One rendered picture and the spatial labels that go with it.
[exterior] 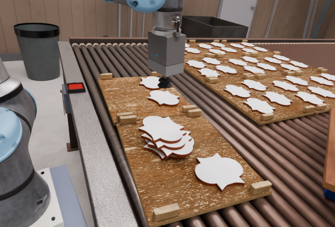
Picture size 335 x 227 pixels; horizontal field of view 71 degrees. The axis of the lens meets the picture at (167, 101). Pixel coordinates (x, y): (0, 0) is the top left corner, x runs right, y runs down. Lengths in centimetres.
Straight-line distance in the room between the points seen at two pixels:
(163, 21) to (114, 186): 44
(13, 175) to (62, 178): 23
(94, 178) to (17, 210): 19
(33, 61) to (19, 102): 291
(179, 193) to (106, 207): 18
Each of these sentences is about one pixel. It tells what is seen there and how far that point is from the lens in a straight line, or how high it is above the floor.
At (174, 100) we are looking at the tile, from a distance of 102.
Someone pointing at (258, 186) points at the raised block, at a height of 96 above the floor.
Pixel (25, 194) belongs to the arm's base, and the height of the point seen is 98.
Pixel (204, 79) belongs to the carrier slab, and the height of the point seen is 94.
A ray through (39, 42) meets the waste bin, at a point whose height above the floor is 55.
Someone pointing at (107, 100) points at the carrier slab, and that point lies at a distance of 101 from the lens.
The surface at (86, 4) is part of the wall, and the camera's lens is 448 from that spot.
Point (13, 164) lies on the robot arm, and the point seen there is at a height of 107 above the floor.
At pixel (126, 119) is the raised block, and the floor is 96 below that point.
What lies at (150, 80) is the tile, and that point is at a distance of 119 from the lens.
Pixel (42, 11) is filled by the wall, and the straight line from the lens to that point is 437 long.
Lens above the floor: 141
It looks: 27 degrees down
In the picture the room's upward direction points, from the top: 7 degrees clockwise
